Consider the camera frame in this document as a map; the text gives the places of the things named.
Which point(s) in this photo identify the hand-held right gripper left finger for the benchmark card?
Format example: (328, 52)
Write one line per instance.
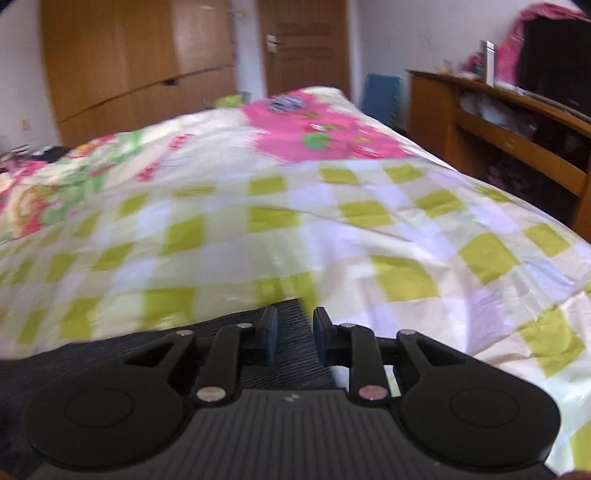
(270, 337)

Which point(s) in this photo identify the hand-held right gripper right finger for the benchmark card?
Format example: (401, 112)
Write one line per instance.
(323, 339)

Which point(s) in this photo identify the dark grey checked pants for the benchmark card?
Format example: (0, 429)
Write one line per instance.
(69, 369)

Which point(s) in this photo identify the small dark cloth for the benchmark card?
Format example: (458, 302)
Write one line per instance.
(285, 103)

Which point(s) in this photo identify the green cloth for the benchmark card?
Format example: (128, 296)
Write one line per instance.
(233, 99)

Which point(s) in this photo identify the blue foam mat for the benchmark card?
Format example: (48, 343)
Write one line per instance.
(381, 99)

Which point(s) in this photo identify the wooden sideboard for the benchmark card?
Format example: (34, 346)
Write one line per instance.
(429, 106)

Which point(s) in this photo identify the wooden door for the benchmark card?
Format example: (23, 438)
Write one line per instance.
(304, 60)

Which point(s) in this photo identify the white plastic bags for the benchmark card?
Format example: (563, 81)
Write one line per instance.
(480, 106)

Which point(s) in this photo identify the pile of clothes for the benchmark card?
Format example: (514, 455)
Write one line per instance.
(27, 157)

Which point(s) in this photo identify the small pink bag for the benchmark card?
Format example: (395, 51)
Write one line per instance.
(473, 63)

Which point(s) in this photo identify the steel thermos bottle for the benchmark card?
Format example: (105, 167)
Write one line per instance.
(487, 64)

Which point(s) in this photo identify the wooden wardrobe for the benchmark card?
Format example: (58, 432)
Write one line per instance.
(115, 46)

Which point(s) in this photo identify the pink cloth cover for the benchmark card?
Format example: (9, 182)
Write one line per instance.
(512, 41)

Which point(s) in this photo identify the black television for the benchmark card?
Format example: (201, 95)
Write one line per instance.
(554, 64)

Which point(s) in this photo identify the wall socket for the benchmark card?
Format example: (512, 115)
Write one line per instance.
(21, 125)

